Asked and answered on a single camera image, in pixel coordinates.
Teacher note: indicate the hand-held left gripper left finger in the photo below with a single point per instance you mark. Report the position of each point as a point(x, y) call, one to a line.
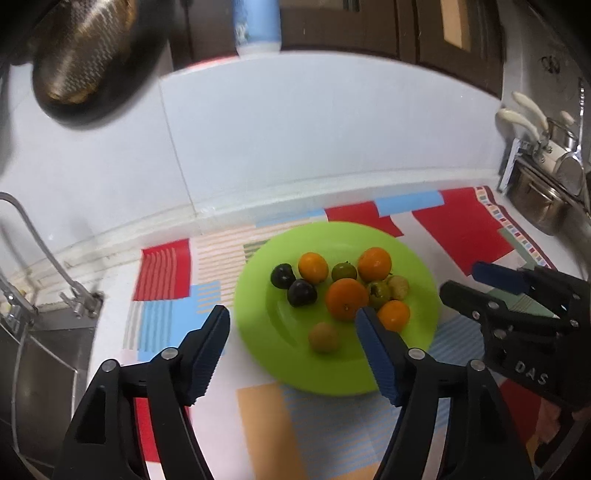
point(210, 355)

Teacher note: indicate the steel pot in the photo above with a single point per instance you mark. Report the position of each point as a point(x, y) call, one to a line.
point(538, 198)

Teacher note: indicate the tan round fruit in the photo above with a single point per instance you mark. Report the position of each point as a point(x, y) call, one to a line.
point(324, 337)
point(400, 287)

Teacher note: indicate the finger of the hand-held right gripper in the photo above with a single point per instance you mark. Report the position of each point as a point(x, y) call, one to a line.
point(498, 276)
point(466, 300)

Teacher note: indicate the metal ladle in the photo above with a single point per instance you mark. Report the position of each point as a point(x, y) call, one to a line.
point(570, 166)

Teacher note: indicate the colourful patchwork tablecloth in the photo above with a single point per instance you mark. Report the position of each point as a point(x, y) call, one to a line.
point(240, 434)

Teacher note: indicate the blue bottle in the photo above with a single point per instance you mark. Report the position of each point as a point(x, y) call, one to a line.
point(256, 23)

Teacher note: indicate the metal faucet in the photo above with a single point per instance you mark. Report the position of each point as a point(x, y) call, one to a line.
point(46, 249)

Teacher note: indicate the dark purple plum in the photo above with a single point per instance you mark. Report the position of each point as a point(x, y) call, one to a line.
point(302, 293)
point(281, 275)

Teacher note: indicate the steel sink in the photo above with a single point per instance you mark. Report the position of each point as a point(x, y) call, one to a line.
point(41, 369)

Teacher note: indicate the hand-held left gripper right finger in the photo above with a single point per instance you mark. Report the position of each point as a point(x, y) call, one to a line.
point(378, 355)

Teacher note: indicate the large orange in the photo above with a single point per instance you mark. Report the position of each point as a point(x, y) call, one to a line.
point(345, 299)

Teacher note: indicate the green plate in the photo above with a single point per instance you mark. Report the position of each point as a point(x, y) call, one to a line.
point(268, 332)

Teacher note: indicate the metal colander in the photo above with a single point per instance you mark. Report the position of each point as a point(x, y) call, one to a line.
point(83, 55)

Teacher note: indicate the dish rack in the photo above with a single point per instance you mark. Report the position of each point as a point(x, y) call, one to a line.
point(508, 161)

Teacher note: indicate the green tomato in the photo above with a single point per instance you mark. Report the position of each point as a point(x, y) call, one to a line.
point(344, 271)
point(378, 294)

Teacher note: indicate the small orange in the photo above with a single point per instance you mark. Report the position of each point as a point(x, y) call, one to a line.
point(313, 266)
point(394, 315)

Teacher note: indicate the dark wooden cabinet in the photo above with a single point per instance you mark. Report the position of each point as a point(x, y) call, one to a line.
point(392, 27)

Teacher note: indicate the scissors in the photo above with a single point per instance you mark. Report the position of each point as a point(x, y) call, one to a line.
point(550, 64)

